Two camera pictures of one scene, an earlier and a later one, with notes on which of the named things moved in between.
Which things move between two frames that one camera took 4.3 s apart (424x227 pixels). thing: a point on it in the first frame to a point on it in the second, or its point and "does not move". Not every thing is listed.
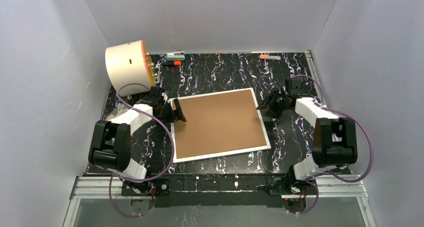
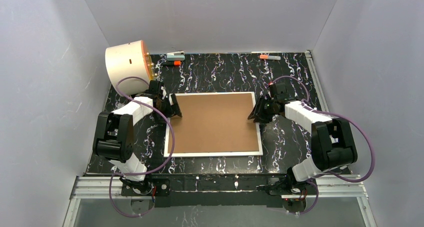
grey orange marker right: [270, 57] does not move
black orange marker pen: [176, 63] does not move
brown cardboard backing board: [218, 123] does not move
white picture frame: [219, 154] to [176, 112]
